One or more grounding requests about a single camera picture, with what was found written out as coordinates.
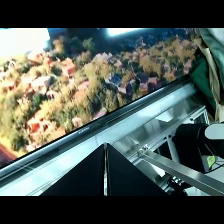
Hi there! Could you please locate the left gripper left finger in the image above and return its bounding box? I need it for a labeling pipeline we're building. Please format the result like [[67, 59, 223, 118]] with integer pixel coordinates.
[[41, 143, 107, 197]]

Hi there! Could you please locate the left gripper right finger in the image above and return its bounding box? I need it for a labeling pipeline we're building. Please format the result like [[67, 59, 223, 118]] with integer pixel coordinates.
[[106, 142, 168, 197]]

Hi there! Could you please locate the beige garment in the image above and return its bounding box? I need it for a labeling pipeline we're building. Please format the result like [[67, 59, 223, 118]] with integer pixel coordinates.
[[193, 35, 224, 123]]

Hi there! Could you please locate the dark green garment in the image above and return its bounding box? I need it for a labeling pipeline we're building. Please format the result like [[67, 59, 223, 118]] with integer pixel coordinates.
[[189, 54, 216, 113]]

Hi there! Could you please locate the white garment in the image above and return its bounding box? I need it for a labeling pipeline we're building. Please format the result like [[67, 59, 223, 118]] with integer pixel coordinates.
[[199, 28, 224, 73]]

